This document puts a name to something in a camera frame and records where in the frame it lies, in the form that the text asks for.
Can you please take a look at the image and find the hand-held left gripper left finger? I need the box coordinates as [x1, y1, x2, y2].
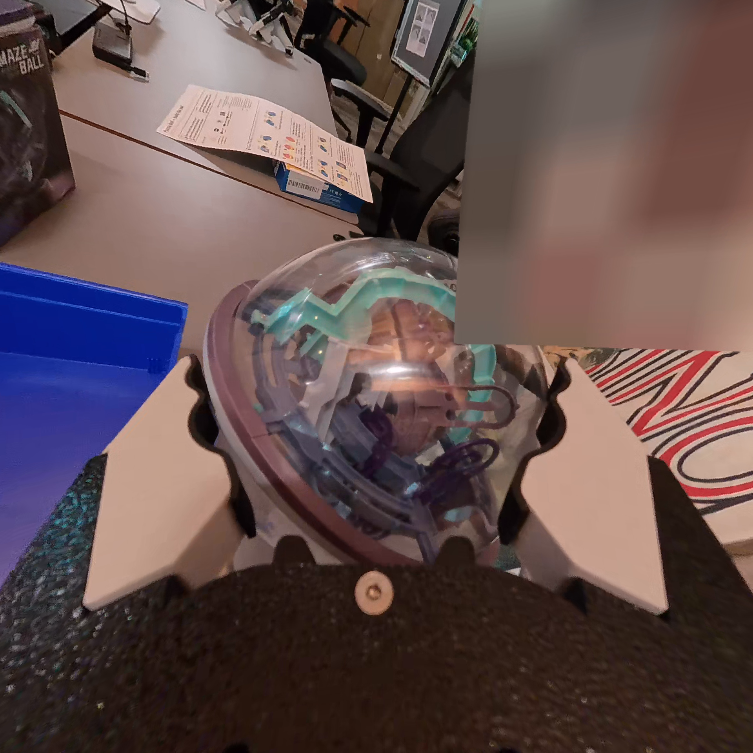
[82, 356, 257, 613]

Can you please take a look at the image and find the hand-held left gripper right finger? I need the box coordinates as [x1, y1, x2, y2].
[498, 358, 669, 616]

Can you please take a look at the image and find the blue plastic bin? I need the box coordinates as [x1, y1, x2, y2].
[0, 262, 189, 589]

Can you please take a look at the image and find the clear maze ball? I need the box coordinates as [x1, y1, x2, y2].
[203, 237, 552, 570]

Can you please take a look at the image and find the patterned green garment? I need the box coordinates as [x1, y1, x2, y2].
[540, 345, 620, 367]

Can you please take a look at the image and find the white red printed shirt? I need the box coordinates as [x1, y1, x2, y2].
[584, 349, 753, 520]

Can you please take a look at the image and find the small blue box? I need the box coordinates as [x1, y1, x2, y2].
[272, 160, 364, 214]

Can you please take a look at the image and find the dark blue toy box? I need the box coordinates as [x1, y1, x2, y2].
[0, 0, 77, 248]

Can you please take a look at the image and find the black office chair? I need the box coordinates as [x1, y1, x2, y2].
[294, 0, 370, 89]
[326, 76, 466, 237]

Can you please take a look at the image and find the folded printed desk sheet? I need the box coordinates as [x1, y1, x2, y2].
[156, 84, 375, 205]

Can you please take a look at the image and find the black electronic device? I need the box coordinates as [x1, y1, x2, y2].
[91, 20, 137, 67]

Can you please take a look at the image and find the white black gadget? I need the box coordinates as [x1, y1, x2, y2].
[215, 0, 296, 58]

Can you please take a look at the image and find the framed poster board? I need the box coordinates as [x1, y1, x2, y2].
[390, 0, 474, 88]

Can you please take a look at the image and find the black cable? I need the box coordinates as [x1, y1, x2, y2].
[115, 0, 151, 81]

